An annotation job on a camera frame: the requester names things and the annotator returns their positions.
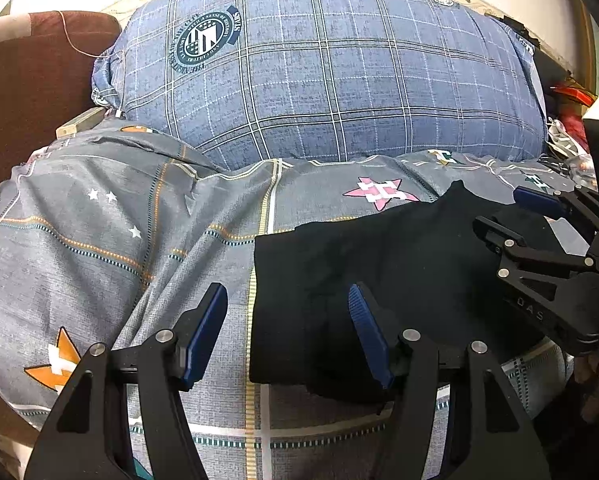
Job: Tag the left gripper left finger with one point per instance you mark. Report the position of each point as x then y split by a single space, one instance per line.
87 436

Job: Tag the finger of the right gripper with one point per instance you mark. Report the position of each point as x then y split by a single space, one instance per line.
513 250
580 207

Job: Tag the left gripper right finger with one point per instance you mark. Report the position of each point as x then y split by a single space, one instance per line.
489 434

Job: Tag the black pants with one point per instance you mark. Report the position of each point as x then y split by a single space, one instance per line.
421 261

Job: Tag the person's right hand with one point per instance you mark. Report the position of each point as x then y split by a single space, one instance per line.
586 373

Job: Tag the clear plastic bags pile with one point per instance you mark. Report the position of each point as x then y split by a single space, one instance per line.
577 163

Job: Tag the red packaging clutter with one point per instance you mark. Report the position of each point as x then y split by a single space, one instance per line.
573 101

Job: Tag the grey patterned bed quilt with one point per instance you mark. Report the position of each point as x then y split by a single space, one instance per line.
112 233

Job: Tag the blue plaid pillow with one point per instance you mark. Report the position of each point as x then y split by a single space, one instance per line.
332 80

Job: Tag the cream wooden bed frame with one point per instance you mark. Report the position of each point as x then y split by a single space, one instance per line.
84 121

